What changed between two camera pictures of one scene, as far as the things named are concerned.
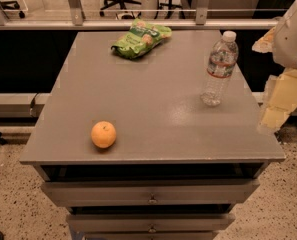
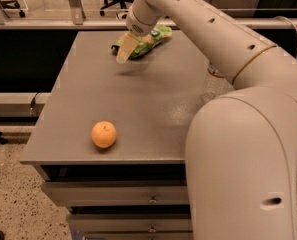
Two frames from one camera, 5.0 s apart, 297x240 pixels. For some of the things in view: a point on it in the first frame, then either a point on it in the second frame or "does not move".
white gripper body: (292, 40) -> (137, 26)
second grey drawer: (147, 222) does not move
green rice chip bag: (140, 38) does not move
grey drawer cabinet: (177, 168) does not move
